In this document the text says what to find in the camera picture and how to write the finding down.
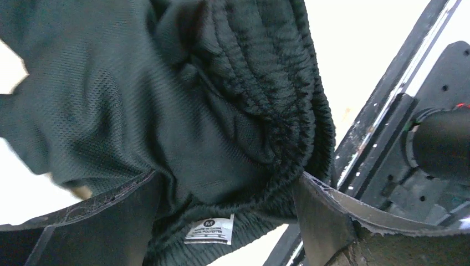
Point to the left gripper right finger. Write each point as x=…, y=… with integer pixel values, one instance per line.
x=340, y=230

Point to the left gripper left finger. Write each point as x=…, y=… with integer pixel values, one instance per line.
x=113, y=229

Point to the black shorts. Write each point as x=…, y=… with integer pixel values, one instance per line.
x=221, y=101

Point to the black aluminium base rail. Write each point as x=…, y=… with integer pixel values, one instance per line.
x=407, y=152

